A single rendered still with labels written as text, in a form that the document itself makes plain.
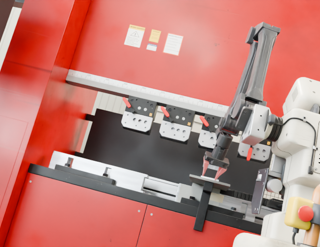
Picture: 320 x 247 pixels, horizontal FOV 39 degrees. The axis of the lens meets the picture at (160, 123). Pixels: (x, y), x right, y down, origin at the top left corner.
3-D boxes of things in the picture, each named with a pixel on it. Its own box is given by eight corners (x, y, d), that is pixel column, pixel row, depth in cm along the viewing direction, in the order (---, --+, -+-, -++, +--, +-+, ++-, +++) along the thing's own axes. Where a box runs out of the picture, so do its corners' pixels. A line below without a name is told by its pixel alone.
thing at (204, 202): (193, 229, 196) (204, 180, 200) (193, 229, 210) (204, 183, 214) (201, 232, 196) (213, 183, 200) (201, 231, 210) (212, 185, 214)
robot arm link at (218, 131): (223, 117, 185) (242, 124, 185) (219, 110, 196) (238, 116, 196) (212, 144, 188) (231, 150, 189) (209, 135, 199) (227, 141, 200)
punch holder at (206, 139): (197, 144, 226) (205, 112, 229) (197, 147, 234) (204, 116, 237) (226, 151, 224) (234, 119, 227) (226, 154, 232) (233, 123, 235)
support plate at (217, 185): (189, 176, 199) (189, 174, 199) (190, 182, 225) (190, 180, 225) (229, 186, 197) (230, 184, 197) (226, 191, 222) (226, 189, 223)
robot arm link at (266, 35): (262, 11, 177) (286, 20, 178) (249, 29, 189) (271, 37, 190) (237, 114, 161) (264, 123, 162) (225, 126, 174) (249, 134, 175)
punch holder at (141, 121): (120, 125, 231) (129, 94, 234) (122, 129, 239) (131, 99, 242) (148, 132, 229) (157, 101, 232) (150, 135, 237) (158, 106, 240)
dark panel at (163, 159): (76, 174, 283) (96, 108, 291) (77, 175, 285) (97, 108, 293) (257, 222, 268) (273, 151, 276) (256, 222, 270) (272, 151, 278)
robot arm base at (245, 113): (244, 107, 152) (278, 117, 153) (241, 97, 159) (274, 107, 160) (234, 129, 156) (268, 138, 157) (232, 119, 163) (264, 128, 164)
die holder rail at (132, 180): (47, 168, 231) (53, 150, 233) (51, 169, 237) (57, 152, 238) (143, 193, 224) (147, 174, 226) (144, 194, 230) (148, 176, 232)
